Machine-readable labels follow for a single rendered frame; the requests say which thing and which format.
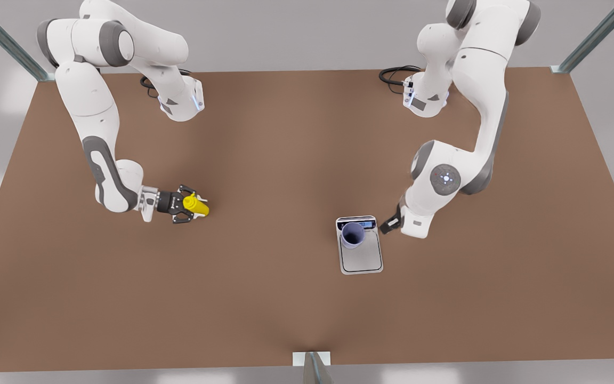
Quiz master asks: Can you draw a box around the yellow sauce bottle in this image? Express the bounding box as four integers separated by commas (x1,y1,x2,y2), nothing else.
182,193,211,218

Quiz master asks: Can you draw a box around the purple cup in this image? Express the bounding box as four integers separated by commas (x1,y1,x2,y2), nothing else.
340,221,367,250

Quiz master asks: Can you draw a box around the silver kitchen scale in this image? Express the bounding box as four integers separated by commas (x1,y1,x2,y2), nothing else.
335,215,384,276

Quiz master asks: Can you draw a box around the black cable loop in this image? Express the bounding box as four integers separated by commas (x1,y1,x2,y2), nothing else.
378,65,423,97
140,68,193,100

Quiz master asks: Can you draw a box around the silver frame post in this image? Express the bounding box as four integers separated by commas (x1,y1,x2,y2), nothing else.
0,0,55,82
292,351,335,384
550,0,614,74

